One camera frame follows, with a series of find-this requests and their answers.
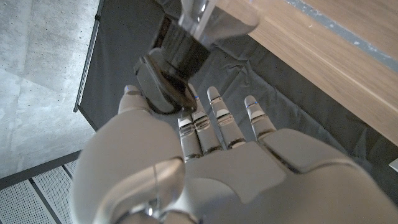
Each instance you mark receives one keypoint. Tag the clear plastic cup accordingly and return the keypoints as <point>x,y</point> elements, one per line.
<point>180,49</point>

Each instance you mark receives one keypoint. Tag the wooden table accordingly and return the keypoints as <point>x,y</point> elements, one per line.
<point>342,31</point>

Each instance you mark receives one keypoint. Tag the black backdrop stand pole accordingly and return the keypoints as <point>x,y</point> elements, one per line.
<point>88,59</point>

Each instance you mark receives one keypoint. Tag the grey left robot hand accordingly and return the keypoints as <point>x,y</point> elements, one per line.
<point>236,186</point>

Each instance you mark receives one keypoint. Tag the black backdrop cloth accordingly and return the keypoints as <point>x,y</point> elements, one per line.
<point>124,46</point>

